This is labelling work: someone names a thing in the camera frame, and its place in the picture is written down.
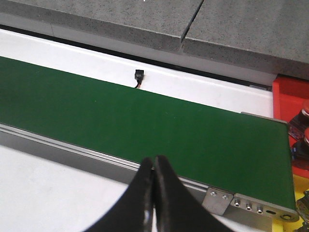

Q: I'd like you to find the yellow plastic tray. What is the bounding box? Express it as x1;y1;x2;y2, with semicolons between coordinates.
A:
272;175;309;232

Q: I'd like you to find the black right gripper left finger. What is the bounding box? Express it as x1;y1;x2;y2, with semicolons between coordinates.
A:
86;158;153;232

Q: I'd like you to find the green conveyor belt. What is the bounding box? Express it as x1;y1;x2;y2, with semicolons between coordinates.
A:
0;57;298;222

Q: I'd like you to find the red plastic tray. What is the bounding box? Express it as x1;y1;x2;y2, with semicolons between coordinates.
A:
272;76;309;179

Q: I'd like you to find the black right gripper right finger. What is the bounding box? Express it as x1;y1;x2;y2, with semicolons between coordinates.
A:
154;155;232;232

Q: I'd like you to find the black sensor with cable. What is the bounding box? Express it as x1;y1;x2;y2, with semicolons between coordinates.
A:
134;70;144;88

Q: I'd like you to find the grey stone counter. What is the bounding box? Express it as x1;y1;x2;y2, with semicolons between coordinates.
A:
0;0;309;85

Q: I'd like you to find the red mushroom push button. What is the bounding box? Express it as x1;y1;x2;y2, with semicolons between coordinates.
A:
291;128;309;171
289;99;309;140

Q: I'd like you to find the yellow mushroom push button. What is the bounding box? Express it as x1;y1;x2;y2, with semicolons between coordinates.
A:
296;190;309;221

